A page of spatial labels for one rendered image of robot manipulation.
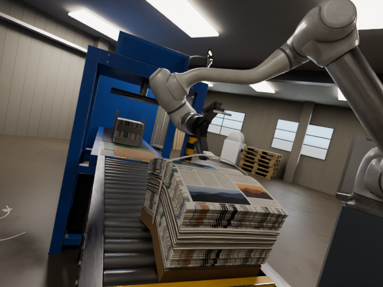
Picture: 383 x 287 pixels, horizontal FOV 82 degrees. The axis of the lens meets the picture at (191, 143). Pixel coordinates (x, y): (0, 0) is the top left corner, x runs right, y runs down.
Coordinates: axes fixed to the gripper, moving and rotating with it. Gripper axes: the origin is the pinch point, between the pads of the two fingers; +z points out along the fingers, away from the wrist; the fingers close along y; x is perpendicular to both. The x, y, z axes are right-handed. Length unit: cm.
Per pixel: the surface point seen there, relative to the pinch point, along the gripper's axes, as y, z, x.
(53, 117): 104, -591, 153
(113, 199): 39, -31, 24
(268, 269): 35.8, 14.8, -20.4
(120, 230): 36.6, -5.8, 22.6
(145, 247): 37.0, 2.0, 15.6
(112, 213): 37.8, -18.0, 24.7
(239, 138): 65, -644, -450
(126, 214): 38.1, -17.7, 19.5
